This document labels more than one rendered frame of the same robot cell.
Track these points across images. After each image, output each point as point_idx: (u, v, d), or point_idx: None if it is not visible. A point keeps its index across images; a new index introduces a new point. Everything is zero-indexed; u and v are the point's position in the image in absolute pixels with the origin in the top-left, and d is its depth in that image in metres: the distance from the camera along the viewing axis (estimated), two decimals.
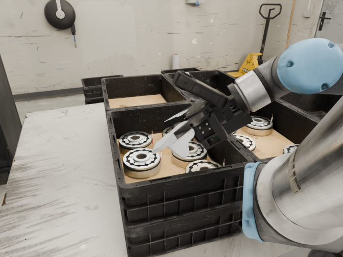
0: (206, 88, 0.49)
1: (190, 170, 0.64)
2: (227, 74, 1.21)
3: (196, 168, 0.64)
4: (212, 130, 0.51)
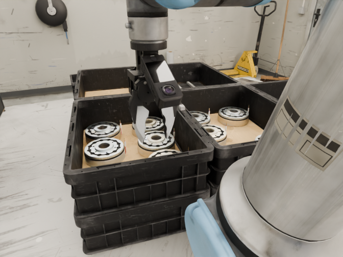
0: (171, 71, 0.47)
1: None
2: (209, 66, 1.18)
3: None
4: None
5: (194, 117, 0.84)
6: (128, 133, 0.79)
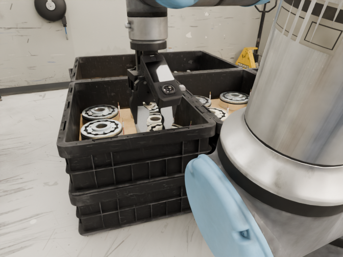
0: (170, 71, 0.47)
1: (151, 129, 0.57)
2: (209, 53, 1.16)
3: (158, 127, 0.57)
4: None
5: None
6: (126, 117, 0.77)
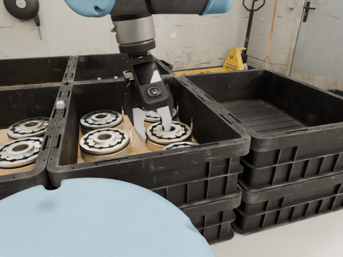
0: (158, 71, 0.46)
1: (152, 129, 0.57)
2: (152, 55, 0.98)
3: (158, 127, 0.57)
4: None
5: (103, 118, 0.64)
6: (5, 139, 0.59)
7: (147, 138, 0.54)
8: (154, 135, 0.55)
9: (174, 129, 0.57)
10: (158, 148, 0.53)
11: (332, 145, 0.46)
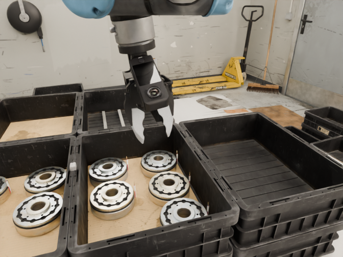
0: (158, 72, 0.46)
1: (154, 181, 0.64)
2: None
3: (160, 180, 0.63)
4: None
5: (109, 166, 0.70)
6: (22, 190, 0.65)
7: (150, 193, 0.61)
8: (156, 189, 0.61)
9: (173, 182, 0.64)
10: (160, 202, 0.59)
11: (312, 206, 0.52)
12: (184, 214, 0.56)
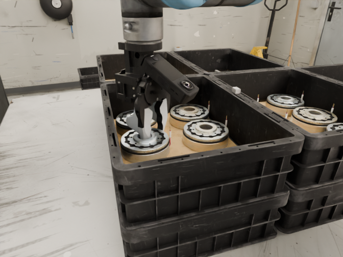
0: (174, 68, 0.49)
1: (298, 113, 0.65)
2: (242, 51, 1.05)
3: (304, 111, 0.64)
4: None
5: None
6: None
7: (300, 121, 0.62)
8: (305, 118, 0.63)
9: (317, 113, 0.65)
10: (314, 129, 0.61)
11: None
12: None
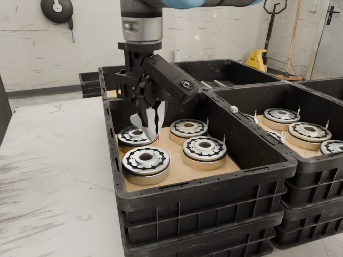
0: (174, 68, 0.49)
1: (294, 129, 0.67)
2: (240, 62, 1.08)
3: (300, 127, 0.67)
4: None
5: None
6: (165, 138, 0.69)
7: (296, 137, 0.64)
8: (300, 134, 0.65)
9: (312, 130, 0.67)
10: (309, 145, 0.63)
11: None
12: None
